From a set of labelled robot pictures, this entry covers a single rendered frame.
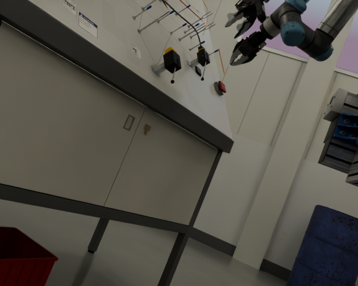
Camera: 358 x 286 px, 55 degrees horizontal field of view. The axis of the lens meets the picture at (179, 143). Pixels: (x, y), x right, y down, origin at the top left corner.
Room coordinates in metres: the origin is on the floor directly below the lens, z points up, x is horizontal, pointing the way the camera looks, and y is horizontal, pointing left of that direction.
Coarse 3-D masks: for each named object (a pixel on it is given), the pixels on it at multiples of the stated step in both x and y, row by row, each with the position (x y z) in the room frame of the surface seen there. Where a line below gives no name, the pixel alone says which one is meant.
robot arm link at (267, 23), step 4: (268, 16) 1.24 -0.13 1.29; (268, 20) 1.23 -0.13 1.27; (264, 24) 1.24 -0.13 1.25; (268, 24) 1.23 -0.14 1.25; (272, 24) 1.22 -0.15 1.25; (264, 28) 1.25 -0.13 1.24; (268, 28) 1.23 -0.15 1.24; (272, 28) 1.23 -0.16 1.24; (276, 28) 1.22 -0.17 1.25; (268, 32) 1.24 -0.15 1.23; (272, 32) 1.24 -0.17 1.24; (276, 32) 1.24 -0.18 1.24; (272, 36) 1.26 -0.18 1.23
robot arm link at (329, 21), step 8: (344, 0) 1.10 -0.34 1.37; (352, 0) 1.09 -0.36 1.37; (336, 8) 1.12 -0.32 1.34; (344, 8) 1.11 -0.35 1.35; (352, 8) 1.10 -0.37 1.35; (328, 16) 1.14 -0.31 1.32; (336, 16) 1.12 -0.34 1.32; (344, 16) 1.12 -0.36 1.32; (320, 24) 1.16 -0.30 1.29; (328, 24) 1.14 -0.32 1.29; (336, 24) 1.13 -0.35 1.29; (344, 24) 1.14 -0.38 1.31; (320, 32) 1.15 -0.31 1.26; (328, 32) 1.14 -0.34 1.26; (336, 32) 1.15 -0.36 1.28; (312, 40) 1.15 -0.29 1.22; (320, 40) 1.16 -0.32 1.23; (328, 40) 1.16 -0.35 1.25; (304, 48) 1.17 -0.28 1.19; (312, 48) 1.17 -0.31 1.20; (320, 48) 1.17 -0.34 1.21; (328, 48) 1.18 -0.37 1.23; (312, 56) 1.21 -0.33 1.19; (320, 56) 1.19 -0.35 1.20; (328, 56) 1.19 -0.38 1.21
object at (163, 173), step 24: (144, 120) 1.27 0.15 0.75; (168, 120) 1.36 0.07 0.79; (144, 144) 1.31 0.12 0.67; (168, 144) 1.40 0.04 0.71; (192, 144) 1.51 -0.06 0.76; (120, 168) 1.26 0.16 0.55; (144, 168) 1.35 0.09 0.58; (168, 168) 1.45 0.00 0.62; (192, 168) 1.56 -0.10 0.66; (120, 192) 1.30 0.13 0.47; (144, 192) 1.39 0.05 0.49; (168, 192) 1.49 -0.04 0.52; (192, 192) 1.62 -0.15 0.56; (168, 216) 1.54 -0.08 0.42
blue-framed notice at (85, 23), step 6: (78, 12) 0.99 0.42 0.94; (78, 18) 0.98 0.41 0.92; (84, 18) 1.00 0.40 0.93; (78, 24) 0.97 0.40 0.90; (84, 24) 0.99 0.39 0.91; (90, 24) 1.02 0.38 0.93; (96, 24) 1.04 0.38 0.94; (90, 30) 1.01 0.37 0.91; (96, 30) 1.03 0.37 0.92; (96, 36) 1.02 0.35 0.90
